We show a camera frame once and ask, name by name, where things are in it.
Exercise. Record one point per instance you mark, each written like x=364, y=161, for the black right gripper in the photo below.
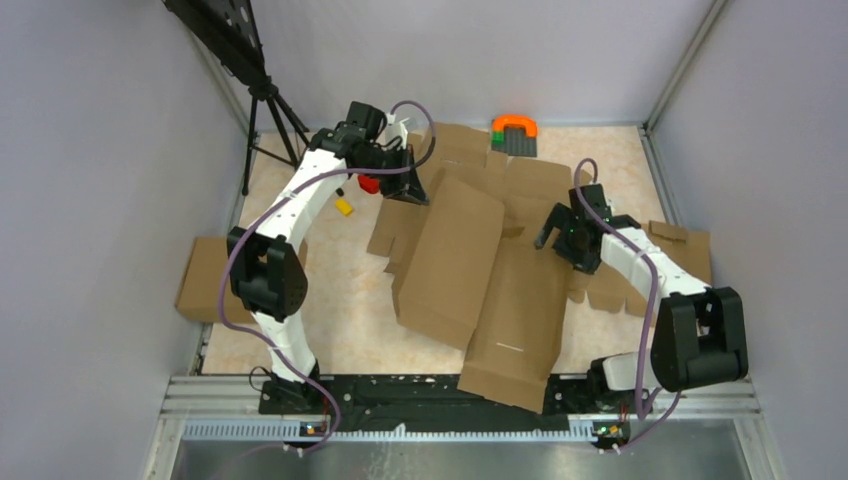
x=585, y=261

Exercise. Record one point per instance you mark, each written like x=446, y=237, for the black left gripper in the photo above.
x=405, y=186

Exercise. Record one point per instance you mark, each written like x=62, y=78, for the large cardboard box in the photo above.
x=474, y=280

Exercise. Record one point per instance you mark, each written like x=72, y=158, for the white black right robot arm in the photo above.
x=699, y=331

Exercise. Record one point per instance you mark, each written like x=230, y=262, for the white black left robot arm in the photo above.
x=355, y=146

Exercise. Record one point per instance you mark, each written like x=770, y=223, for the folded brown cardboard box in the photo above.
x=202, y=281

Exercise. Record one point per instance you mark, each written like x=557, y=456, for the flat cardboard blank underneath left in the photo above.
x=464, y=166

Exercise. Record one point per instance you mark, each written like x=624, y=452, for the small red toy piece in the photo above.
x=369, y=184

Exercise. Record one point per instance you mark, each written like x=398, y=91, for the small yellow block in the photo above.
x=343, y=207

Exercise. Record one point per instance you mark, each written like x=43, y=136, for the orange green grey toy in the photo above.
x=514, y=135

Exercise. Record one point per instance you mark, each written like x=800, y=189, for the flat cardboard blank at right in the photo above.
x=682, y=259

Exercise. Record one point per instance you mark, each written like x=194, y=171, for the black tripod stand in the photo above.
x=229, y=30

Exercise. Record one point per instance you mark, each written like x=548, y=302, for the aluminium frame rail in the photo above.
x=210, y=428

